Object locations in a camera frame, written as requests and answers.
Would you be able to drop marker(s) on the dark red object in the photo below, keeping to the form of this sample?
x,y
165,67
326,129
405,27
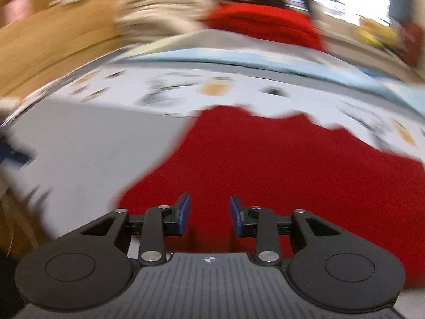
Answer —
x,y
413,45

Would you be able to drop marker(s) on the beige cloth pile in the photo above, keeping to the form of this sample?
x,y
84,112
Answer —
x,y
166,3

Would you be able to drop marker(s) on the bright red cloth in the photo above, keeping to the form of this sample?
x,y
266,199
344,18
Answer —
x,y
265,23

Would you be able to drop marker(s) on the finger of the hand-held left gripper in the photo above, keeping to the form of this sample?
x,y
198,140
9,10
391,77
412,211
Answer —
x,y
15,153

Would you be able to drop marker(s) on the printed white sheet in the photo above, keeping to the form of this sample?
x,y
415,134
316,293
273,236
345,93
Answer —
x,y
132,86

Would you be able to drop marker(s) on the wooden cabinet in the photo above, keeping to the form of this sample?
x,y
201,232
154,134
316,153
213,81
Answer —
x,y
49,46

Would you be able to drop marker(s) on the yellow object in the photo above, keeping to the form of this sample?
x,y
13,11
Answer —
x,y
378,33

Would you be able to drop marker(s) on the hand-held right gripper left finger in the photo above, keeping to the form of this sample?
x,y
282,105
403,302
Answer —
x,y
184,213

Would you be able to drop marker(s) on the grey bed sheet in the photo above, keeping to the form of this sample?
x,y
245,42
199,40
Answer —
x,y
83,146

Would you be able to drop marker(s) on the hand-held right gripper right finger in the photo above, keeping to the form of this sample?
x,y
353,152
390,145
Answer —
x,y
235,216

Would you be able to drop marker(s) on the dark red knit sweater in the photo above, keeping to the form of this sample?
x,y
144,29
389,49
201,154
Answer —
x,y
265,159

